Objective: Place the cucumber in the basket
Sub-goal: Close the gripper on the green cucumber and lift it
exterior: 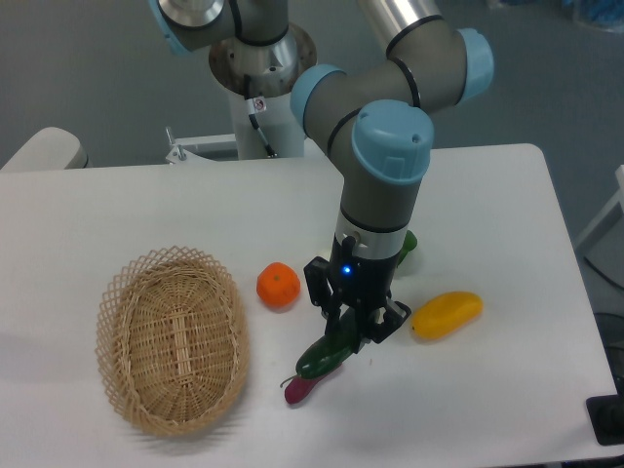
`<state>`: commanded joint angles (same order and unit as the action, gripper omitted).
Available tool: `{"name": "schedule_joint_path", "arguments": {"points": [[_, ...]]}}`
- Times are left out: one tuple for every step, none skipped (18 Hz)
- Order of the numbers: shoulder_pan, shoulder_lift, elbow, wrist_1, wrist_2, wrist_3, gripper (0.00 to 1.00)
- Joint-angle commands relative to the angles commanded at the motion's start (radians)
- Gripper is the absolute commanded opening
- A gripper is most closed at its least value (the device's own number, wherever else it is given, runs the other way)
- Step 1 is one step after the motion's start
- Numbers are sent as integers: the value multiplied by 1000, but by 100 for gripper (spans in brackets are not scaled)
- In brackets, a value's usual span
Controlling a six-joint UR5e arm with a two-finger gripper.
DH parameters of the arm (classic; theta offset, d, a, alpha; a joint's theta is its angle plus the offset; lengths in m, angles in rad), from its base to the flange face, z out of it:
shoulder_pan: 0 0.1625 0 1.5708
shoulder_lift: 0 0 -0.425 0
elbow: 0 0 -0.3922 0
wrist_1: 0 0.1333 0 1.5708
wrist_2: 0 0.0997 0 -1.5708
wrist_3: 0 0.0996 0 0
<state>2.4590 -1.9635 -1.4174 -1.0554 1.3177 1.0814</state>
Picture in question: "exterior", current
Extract orange fruit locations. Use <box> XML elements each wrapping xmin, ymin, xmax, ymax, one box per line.
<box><xmin>256</xmin><ymin>262</ymin><xmax>301</xmax><ymax>309</ymax></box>

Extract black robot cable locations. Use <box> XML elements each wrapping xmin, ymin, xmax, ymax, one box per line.
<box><xmin>243</xmin><ymin>72</ymin><xmax>279</xmax><ymax>159</ymax></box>

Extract green vegetable behind gripper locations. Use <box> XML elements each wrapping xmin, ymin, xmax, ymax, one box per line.
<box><xmin>397</xmin><ymin>229</ymin><xmax>418</xmax><ymax>266</ymax></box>

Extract green cucumber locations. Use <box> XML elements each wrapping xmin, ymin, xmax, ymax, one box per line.
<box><xmin>295</xmin><ymin>309</ymin><xmax>361</xmax><ymax>380</ymax></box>

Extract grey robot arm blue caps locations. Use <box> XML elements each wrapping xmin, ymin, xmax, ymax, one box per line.
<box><xmin>150</xmin><ymin>1</ymin><xmax>493</xmax><ymax>351</ymax></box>

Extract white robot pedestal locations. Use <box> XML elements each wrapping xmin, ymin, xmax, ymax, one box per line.
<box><xmin>164</xmin><ymin>26</ymin><xmax>332</xmax><ymax>167</ymax></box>

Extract purple eggplant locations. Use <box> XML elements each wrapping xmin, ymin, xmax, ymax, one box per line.
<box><xmin>280</xmin><ymin>364</ymin><xmax>343</xmax><ymax>406</ymax></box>

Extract white chair back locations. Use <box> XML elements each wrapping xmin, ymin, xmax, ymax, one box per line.
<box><xmin>1</xmin><ymin>127</ymin><xmax>92</xmax><ymax>174</ymax></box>

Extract woven wicker basket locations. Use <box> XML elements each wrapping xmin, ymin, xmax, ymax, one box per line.
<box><xmin>96</xmin><ymin>246</ymin><xmax>250</xmax><ymax>437</ymax></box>

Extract yellow mango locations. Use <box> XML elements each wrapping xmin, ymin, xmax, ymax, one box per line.
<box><xmin>410</xmin><ymin>292</ymin><xmax>484</xmax><ymax>340</ymax></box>

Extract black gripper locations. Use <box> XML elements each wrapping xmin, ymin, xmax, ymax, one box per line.
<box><xmin>303</xmin><ymin>240</ymin><xmax>411</xmax><ymax>352</ymax></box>

